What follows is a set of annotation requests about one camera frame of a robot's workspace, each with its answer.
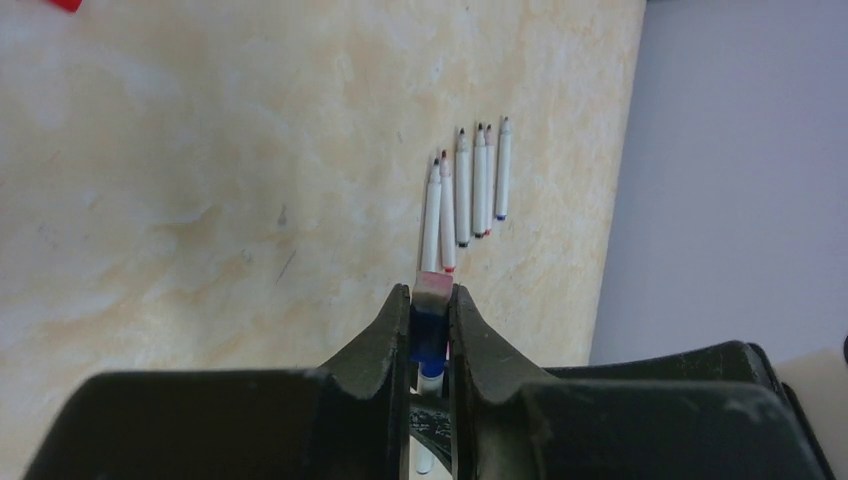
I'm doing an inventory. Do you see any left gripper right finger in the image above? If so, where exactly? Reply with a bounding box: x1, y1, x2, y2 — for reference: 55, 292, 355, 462
448, 284, 557, 479

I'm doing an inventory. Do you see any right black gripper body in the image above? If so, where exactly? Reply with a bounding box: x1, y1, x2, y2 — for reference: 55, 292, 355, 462
543, 341, 835, 479

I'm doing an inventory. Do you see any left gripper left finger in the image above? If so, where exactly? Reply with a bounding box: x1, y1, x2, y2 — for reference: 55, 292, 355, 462
317, 284, 410, 479

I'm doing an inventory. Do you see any black cap marker pen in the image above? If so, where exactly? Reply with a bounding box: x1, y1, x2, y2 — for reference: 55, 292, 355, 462
472, 123, 488, 238

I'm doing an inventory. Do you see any blue cap marker pen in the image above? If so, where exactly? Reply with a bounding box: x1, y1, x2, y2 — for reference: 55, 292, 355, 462
495, 116, 512, 221

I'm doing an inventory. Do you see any red cap marker pen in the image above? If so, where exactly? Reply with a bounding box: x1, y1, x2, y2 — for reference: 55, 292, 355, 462
484, 124, 495, 236

